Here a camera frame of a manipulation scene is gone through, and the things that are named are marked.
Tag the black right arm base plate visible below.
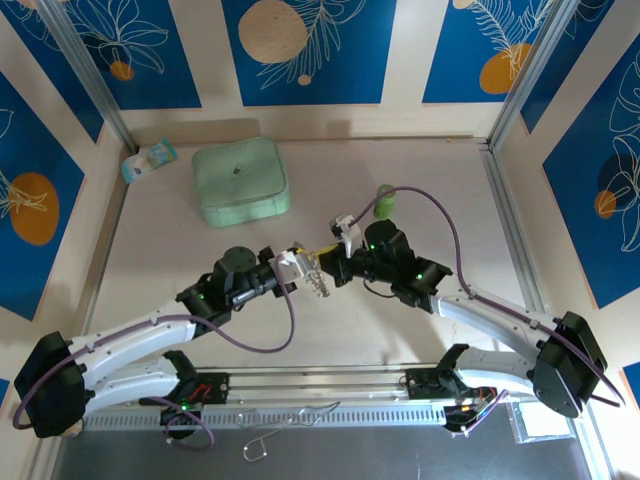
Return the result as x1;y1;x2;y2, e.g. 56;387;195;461
405;368;501;401

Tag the aluminium side rail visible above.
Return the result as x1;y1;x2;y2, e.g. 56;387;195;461
478;142;546;311
72;147;136;372

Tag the bent metal wire hook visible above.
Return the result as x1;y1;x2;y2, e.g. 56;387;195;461
235;401;342;464

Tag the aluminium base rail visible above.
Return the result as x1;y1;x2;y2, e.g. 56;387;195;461
49;367;589;401

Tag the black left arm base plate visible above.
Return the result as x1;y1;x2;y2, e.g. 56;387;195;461
192;372;231;405

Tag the grey slotted cable duct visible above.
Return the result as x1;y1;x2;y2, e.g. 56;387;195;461
84;405;448;430

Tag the mint green zipper case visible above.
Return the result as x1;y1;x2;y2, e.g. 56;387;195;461
192;136;293;230

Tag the blue wet wipes packet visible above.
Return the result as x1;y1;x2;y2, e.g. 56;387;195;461
121;138;180;185

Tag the clear plastic bag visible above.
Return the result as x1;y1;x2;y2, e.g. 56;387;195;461
507;399;576;444

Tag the aluminium frame post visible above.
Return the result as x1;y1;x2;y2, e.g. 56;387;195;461
485;0;584;151
35;0;140;155

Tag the silver keyring with small rings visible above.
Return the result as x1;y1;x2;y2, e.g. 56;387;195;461
299;269;335;301

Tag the green cylindrical bottle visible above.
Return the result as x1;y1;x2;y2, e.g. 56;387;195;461
373;183;397;220

